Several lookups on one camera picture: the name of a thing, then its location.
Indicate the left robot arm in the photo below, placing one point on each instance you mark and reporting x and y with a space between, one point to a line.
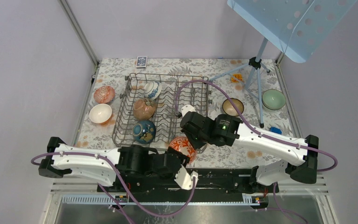
103 166

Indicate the red white bowl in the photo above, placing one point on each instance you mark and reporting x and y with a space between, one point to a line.
182 144

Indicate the brown floral bowl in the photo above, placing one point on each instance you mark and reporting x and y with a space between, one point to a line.
144 108

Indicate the pale green bowl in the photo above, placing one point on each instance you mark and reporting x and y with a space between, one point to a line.
273 99

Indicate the orange butterfly toy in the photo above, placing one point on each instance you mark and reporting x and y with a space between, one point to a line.
236 78

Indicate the black patterned bowl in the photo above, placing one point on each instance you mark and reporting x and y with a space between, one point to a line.
228 108

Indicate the blue white zigzag bowl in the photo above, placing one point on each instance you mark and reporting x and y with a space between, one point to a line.
104 94

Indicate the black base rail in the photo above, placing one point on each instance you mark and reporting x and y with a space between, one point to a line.
157 185

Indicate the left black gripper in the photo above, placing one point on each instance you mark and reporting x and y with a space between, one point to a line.
185 159

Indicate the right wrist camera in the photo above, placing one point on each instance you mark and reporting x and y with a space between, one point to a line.
184 110

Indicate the blue toy block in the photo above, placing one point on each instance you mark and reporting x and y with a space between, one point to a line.
276 130

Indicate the playing card box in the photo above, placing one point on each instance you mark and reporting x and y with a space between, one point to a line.
141 62

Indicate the grey wire dish rack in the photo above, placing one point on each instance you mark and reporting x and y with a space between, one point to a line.
165 118

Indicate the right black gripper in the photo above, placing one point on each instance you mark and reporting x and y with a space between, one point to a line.
197 144

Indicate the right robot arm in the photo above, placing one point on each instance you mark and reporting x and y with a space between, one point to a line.
295 162

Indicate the blue music stand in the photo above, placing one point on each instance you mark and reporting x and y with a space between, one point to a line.
295 27

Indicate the white blue floral bowl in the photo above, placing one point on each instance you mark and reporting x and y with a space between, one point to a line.
152 90

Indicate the orange bowl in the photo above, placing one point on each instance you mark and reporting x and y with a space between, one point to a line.
100 114

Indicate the dark blue bowl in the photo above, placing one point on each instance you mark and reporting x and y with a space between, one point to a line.
144 131

